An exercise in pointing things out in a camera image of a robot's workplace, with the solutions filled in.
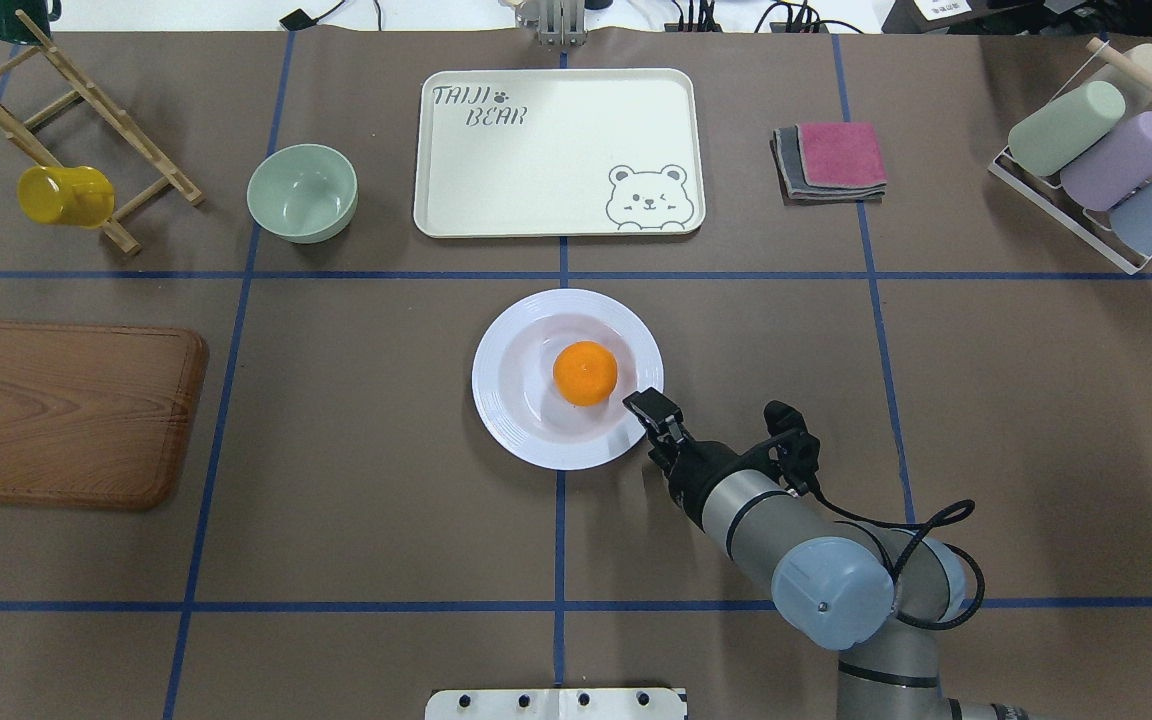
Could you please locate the wooden rack rod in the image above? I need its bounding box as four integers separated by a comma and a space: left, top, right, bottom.
1086, 37, 1152, 126

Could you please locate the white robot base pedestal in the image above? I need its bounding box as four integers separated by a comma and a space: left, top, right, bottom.
424, 687, 689, 719

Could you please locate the white wire cup rack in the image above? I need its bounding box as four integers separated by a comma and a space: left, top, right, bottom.
988, 53, 1152, 275

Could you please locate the orange fruit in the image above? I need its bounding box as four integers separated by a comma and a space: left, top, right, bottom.
552, 340, 620, 407

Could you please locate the pink cloth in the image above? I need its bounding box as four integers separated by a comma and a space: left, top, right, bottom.
797, 122, 888, 190

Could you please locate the yellow mug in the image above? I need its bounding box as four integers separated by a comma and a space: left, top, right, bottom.
15, 165, 116, 229

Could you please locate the cream bear print tray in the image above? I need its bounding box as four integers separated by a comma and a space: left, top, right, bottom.
412, 68, 707, 240

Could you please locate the green plastic cup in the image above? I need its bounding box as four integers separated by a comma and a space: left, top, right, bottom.
1007, 81, 1126, 177

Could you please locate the dark green mug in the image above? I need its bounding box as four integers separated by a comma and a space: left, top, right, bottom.
0, 0, 63, 45

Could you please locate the wooden mug rack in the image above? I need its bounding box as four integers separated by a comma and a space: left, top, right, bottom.
0, 10, 205, 255

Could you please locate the white round plate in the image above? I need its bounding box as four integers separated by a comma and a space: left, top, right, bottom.
470, 288, 664, 471

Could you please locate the green bowl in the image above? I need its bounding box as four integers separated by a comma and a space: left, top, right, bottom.
247, 143, 358, 245

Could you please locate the grey cloth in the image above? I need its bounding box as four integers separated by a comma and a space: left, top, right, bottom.
772, 124, 888, 202

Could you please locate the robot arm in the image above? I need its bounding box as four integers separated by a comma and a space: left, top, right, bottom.
623, 388, 1029, 719

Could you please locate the brown wooden tray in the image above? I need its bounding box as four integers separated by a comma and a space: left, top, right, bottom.
0, 323, 209, 511

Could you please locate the purple plastic cup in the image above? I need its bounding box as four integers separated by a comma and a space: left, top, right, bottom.
1060, 111, 1152, 211

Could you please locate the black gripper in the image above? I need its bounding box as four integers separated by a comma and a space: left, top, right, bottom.
622, 388, 751, 529

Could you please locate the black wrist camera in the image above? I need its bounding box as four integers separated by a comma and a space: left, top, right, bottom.
751, 400, 820, 497

